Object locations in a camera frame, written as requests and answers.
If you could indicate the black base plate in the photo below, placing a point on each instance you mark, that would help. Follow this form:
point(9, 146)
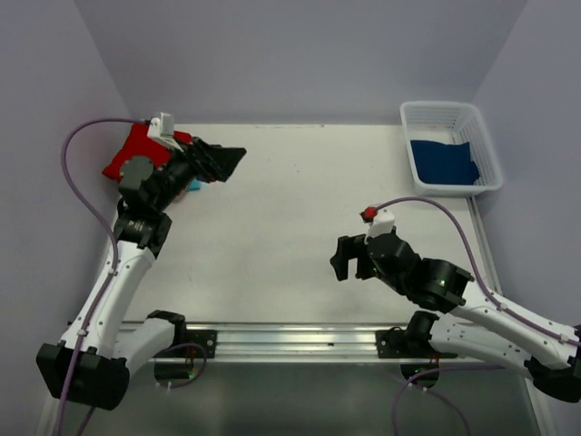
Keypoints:
point(411, 343)
point(206, 338)

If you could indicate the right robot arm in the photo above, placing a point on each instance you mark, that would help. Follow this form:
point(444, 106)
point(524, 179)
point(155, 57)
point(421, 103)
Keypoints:
point(456, 316)

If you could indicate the white plastic basket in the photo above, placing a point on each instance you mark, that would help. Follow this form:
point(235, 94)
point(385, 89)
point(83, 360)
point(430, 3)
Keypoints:
point(451, 123)

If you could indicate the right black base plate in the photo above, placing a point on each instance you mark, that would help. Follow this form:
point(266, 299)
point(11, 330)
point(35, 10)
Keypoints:
point(411, 343)

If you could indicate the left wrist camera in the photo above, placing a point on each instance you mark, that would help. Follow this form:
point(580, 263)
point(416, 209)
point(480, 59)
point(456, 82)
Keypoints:
point(161, 130)

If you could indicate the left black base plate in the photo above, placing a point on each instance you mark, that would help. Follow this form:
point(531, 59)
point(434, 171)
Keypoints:
point(206, 338)

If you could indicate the red t shirt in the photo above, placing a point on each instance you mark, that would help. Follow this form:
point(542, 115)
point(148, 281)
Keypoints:
point(136, 144)

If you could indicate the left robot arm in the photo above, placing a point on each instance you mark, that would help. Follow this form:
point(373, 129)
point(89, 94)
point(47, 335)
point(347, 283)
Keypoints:
point(90, 364)

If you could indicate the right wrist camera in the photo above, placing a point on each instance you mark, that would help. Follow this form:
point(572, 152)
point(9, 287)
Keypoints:
point(380, 221)

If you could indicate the aluminium mounting rail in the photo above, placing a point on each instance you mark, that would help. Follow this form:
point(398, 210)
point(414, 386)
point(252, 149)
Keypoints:
point(247, 342)

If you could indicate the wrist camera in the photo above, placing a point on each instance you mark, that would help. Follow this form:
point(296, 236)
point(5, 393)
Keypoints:
point(161, 130)
point(380, 221)

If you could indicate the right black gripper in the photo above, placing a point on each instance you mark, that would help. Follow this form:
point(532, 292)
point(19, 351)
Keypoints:
point(361, 260)

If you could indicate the blue t shirt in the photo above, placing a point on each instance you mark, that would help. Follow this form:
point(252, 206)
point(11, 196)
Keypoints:
point(449, 164)

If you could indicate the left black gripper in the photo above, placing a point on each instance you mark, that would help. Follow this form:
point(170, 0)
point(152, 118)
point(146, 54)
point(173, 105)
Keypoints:
point(202, 160)

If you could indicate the beige folded t shirt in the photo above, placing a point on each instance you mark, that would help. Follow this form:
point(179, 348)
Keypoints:
point(180, 196)

